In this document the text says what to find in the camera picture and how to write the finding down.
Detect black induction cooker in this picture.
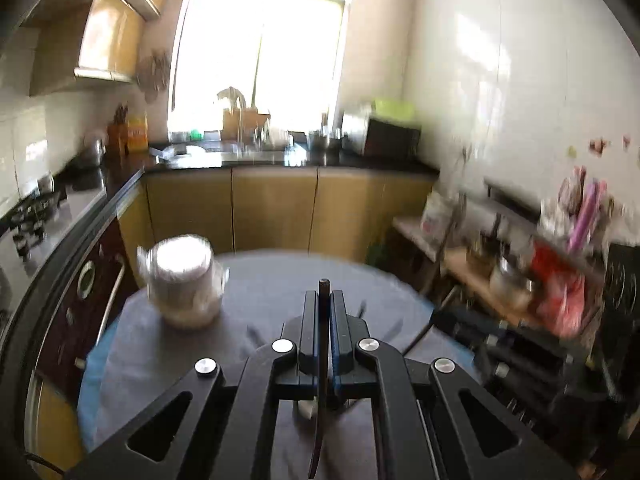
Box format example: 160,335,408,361
602,241,640,402

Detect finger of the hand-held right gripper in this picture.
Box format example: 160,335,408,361
432,306,503,356

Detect wooden storage shelf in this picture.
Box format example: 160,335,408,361
392,212,603,313

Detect brown wooden box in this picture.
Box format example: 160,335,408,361
222,107,272,139

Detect dark wooden chopstick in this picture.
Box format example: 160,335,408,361
306,278,332,479

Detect hanging woven trivet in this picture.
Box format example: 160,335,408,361
137,49,172,94

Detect dark red built-in oven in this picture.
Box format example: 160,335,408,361
35,220,128,401

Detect orange bottle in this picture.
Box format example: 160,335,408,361
127,112,150,153

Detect gas stove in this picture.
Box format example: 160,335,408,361
0,190,69,261

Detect black kitchen countertop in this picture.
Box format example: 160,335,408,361
0,140,441,281

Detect yellow upper cabinet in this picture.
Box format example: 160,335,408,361
74,0,147,83

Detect steel kettle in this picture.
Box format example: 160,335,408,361
82,132,108,166

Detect wooden knife block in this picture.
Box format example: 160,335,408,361
107,105,130,156

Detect red plastic bag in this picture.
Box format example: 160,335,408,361
529,239,587,337

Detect kitchen window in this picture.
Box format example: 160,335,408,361
170,0,348,141

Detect light grey table cloth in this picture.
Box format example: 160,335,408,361
92,249,473,480

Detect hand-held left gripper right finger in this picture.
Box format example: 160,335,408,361
329,290,581,480

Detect pink plastic items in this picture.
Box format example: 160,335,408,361
557,166,610,255

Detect yellow base cabinets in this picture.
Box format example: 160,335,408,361
117,166,438,281

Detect black microwave oven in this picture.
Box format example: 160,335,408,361
342,112,422,158

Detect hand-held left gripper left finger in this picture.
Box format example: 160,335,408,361
65,290,321,480

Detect steel sink faucet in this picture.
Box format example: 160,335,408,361
216,86,251,142

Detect plastic-wrapped white jar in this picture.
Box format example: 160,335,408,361
137,234,231,330

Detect steel pot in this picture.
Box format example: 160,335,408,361
489,254,539,312

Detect black wall rail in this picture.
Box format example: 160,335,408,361
483,176,545,222

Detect green plastic basket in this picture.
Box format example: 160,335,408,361
372,99,416,117

